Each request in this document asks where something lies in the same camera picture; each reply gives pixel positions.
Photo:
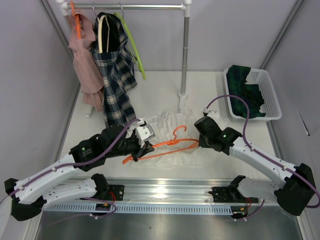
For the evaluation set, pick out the white plastic basket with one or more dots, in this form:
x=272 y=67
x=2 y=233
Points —
x=271 y=104

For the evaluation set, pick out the orange plastic hanger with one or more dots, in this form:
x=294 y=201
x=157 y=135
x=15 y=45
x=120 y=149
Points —
x=169 y=147

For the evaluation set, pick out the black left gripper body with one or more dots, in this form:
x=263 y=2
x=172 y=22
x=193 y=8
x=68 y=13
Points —
x=130 y=146

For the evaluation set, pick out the cream hanger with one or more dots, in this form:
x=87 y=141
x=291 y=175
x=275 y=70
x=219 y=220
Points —
x=103 y=34

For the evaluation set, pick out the dark green plaid skirt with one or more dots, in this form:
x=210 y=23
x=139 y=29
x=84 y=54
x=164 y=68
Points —
x=237 y=85

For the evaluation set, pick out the orange hanger with pink skirt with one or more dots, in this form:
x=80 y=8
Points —
x=76 y=16

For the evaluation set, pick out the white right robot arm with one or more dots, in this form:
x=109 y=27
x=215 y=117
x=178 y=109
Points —
x=291 y=186

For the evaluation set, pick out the pink skirt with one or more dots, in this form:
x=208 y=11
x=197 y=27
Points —
x=88 y=74

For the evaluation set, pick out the navy plaid skirt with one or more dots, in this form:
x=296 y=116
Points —
x=117 y=70

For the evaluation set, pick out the white slotted cable duct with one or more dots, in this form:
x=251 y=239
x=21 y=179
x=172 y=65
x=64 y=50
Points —
x=136 y=208

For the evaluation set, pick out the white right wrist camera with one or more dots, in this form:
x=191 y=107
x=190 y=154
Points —
x=211 y=113

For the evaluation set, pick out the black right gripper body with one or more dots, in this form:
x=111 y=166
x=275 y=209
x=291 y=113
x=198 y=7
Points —
x=204 y=142

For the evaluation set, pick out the white pleated skirt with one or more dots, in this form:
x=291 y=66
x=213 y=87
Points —
x=163 y=125

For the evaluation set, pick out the aluminium mounting rail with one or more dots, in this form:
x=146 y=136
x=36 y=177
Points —
x=167 y=191

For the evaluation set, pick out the green plastic hanger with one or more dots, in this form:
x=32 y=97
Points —
x=132 y=48

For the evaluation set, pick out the silver clothes rack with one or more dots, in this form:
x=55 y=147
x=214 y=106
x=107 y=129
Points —
x=185 y=7

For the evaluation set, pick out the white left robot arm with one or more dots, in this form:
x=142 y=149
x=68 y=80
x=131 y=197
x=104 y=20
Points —
x=32 y=195

